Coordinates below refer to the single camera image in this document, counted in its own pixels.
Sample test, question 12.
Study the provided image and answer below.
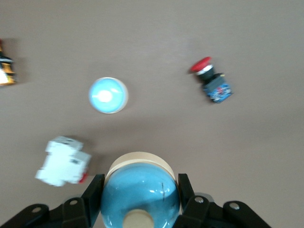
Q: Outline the blue desk bell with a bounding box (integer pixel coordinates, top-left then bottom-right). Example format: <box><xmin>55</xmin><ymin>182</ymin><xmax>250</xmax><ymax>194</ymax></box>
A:
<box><xmin>88</xmin><ymin>77</ymin><xmax>129</xmax><ymax>114</ymax></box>
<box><xmin>99</xmin><ymin>152</ymin><xmax>181</xmax><ymax>228</ymax></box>

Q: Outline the white circuit breaker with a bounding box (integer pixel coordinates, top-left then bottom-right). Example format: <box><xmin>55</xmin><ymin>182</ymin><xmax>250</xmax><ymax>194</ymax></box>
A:
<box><xmin>35</xmin><ymin>135</ymin><xmax>93</xmax><ymax>187</ymax></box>

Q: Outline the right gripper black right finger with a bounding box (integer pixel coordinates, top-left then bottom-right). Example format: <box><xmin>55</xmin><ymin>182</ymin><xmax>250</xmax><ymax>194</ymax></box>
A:
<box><xmin>174</xmin><ymin>173</ymin><xmax>273</xmax><ymax>228</ymax></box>

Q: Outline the brown table cover mat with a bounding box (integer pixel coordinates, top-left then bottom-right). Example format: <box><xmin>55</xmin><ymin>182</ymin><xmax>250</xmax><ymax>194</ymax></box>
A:
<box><xmin>0</xmin><ymin>0</ymin><xmax>304</xmax><ymax>228</ymax></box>

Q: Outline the red mushroom push button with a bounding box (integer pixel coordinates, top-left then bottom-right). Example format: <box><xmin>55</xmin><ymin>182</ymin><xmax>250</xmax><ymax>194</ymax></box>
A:
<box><xmin>189</xmin><ymin>56</ymin><xmax>235</xmax><ymax>105</ymax></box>

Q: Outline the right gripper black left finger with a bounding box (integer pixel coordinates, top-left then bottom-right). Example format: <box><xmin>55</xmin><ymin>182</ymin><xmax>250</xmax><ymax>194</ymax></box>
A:
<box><xmin>0</xmin><ymin>174</ymin><xmax>105</xmax><ymax>228</ymax></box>

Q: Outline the red orange emergency stop button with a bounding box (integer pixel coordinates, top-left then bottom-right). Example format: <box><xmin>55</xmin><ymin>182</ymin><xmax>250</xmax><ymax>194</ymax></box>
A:
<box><xmin>0</xmin><ymin>39</ymin><xmax>19</xmax><ymax>86</ymax></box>

